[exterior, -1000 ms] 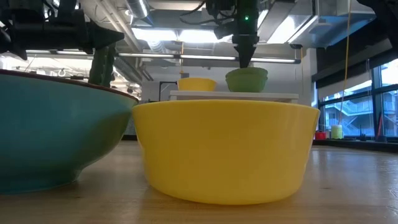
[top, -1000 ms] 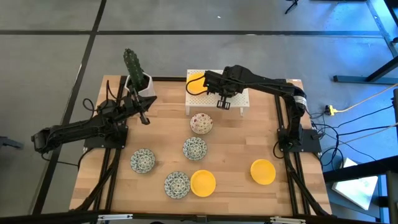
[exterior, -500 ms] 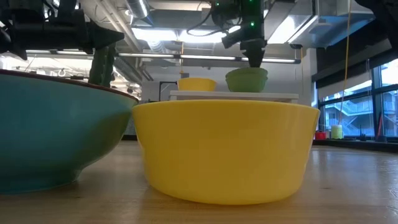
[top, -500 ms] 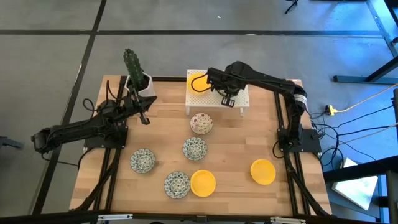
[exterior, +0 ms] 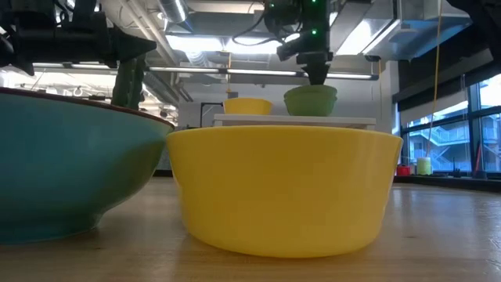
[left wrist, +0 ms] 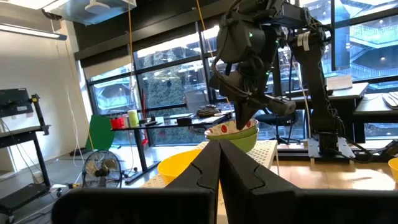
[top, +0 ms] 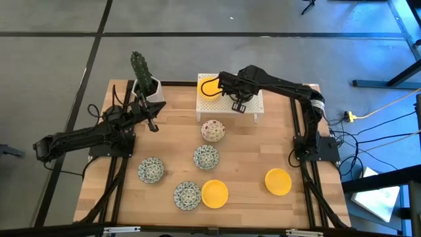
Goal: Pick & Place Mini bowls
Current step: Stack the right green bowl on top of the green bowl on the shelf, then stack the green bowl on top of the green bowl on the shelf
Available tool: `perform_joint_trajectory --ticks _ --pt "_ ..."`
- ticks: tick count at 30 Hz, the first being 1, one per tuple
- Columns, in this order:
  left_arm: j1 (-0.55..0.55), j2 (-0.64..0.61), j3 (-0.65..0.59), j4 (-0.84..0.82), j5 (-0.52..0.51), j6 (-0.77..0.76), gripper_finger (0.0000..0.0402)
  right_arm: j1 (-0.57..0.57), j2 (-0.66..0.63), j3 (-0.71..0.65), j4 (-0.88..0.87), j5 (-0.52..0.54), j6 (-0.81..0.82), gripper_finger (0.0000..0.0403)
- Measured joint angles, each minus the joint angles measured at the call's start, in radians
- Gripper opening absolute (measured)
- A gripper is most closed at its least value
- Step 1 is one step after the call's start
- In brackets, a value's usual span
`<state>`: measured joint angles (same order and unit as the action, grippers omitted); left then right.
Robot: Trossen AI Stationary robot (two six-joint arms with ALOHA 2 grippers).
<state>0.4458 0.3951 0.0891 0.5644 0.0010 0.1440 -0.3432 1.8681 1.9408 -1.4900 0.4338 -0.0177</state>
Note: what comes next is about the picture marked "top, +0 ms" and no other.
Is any teal floral ceramic bowl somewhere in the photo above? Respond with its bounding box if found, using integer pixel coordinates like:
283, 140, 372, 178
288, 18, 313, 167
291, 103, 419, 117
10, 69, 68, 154
173, 180, 202, 211
137, 157, 165, 184
193, 144, 220, 171

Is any yellow cable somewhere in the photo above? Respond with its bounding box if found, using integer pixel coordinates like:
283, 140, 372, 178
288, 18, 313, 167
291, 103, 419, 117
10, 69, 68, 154
355, 88, 421, 120

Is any black stand base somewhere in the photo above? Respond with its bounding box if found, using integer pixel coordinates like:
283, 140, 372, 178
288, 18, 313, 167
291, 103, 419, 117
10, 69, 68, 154
351, 59, 421, 90

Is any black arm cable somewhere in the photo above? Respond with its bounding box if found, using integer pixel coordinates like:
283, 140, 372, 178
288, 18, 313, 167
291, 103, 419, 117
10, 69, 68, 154
200, 76, 221, 99

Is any yellow plastic bowl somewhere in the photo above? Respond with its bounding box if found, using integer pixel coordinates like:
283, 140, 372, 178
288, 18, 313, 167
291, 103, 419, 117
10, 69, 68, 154
264, 168, 293, 197
197, 76, 224, 101
201, 179, 230, 209

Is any black aluminium frame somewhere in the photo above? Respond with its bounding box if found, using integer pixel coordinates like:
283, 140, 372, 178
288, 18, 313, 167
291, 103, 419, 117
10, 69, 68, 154
0, 80, 421, 237

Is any black floor cable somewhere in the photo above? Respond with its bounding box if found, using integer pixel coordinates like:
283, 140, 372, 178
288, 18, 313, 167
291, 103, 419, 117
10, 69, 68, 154
328, 110, 421, 178

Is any green bowl with red flowers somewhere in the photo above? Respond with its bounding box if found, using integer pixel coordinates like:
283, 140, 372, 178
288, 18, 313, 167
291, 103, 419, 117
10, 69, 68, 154
201, 118, 226, 143

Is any white flat panel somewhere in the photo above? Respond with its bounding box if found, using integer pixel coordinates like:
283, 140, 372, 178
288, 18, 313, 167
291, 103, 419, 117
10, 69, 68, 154
350, 166, 401, 223

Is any white perforated metal rack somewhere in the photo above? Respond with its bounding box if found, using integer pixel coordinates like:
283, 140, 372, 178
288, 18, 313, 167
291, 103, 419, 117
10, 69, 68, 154
195, 72, 265, 124

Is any silver aluminium bracket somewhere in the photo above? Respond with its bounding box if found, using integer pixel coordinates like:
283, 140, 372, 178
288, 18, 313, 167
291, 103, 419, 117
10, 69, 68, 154
103, 226, 141, 234
285, 229, 325, 237

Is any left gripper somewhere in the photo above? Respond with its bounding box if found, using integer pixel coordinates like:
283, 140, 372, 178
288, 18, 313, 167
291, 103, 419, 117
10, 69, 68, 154
131, 98, 167, 133

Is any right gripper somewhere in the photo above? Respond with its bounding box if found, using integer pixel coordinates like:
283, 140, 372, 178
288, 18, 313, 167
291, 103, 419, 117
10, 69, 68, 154
226, 84, 257, 115

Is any green cactus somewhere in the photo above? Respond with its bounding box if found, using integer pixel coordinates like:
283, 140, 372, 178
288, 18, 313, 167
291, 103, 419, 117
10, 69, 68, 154
130, 51, 154, 96

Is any white plant pot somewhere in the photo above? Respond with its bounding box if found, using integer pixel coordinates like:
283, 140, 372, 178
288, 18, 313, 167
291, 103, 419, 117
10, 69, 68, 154
130, 76, 165, 103

